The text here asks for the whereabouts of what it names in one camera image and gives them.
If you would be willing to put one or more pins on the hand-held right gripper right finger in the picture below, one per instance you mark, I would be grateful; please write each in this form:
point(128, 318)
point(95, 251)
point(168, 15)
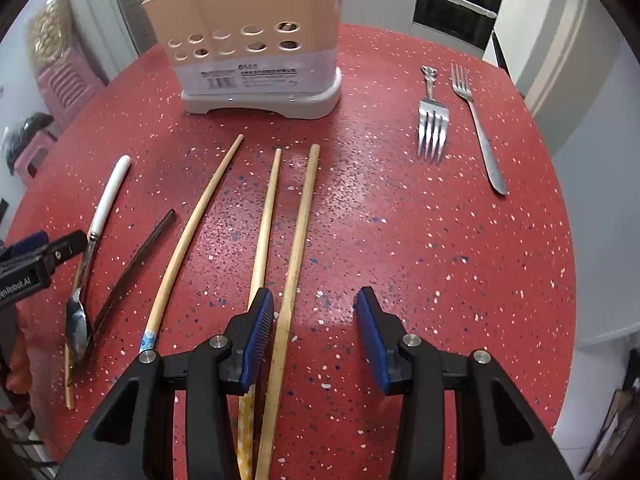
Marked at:
point(375, 345)

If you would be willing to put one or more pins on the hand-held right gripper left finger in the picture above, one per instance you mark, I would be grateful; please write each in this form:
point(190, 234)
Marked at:
point(257, 340)

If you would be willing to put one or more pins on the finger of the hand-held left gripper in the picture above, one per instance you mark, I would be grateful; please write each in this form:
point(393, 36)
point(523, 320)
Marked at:
point(27, 244)
point(67, 250)

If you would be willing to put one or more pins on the dark brown spoon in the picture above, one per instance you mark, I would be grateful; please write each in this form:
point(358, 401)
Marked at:
point(145, 250)

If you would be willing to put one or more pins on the blue patterned wooden chopstick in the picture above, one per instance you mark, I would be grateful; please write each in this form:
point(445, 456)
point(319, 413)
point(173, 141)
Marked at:
point(200, 210)

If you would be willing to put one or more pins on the beige cutlery holder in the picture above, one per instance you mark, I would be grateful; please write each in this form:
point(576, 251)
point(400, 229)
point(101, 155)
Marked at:
point(250, 85)

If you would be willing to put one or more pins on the person's left hand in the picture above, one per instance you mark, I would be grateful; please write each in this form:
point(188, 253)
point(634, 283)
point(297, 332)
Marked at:
point(19, 360)

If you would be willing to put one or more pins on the single pink plastic stool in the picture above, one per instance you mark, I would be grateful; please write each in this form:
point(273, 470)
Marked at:
point(35, 160)

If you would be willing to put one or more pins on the black plastic bag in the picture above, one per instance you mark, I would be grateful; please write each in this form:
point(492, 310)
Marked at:
point(25, 130)

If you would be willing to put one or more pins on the plain wooden chopstick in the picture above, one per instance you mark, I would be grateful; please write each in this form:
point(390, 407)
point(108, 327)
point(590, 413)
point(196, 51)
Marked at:
point(69, 390)

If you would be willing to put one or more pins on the clear bag of round nuts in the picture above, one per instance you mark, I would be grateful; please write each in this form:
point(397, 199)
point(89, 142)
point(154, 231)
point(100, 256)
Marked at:
point(50, 30)

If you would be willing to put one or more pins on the plain steel fork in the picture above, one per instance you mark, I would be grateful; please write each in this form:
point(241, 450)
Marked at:
point(480, 125)

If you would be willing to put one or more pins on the black built-in oven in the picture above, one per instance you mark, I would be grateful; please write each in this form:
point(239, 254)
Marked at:
point(450, 10)

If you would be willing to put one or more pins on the white refrigerator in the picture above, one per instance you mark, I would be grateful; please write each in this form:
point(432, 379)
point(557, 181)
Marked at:
point(530, 35)

